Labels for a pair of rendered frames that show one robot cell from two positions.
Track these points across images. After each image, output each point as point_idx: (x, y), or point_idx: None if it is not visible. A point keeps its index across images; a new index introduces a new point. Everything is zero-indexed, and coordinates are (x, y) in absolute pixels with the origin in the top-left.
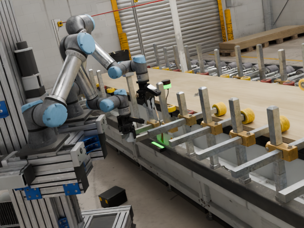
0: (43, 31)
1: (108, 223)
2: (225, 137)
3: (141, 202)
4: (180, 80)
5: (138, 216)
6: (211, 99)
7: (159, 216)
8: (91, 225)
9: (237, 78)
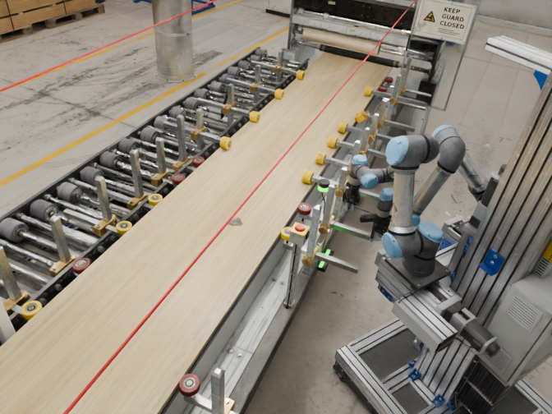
0: None
1: (375, 356)
2: (311, 195)
3: (276, 408)
4: (123, 287)
5: (306, 390)
6: (255, 203)
7: (294, 364)
8: (391, 371)
9: (109, 223)
